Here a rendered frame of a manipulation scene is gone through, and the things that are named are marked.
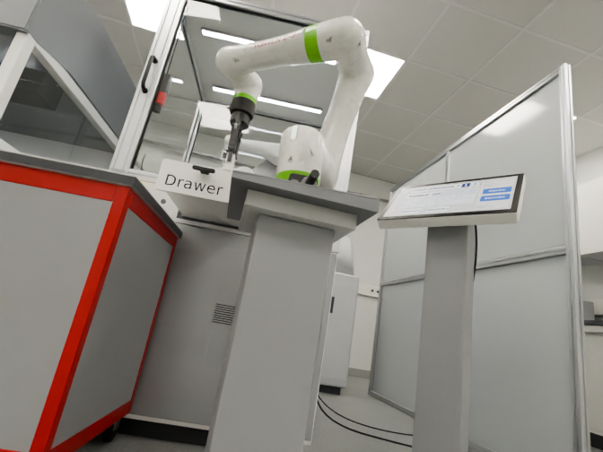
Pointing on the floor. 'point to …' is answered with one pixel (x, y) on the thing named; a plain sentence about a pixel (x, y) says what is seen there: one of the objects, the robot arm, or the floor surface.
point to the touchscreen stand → (445, 342)
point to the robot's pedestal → (275, 325)
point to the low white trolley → (74, 299)
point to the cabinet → (198, 339)
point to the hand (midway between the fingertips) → (229, 163)
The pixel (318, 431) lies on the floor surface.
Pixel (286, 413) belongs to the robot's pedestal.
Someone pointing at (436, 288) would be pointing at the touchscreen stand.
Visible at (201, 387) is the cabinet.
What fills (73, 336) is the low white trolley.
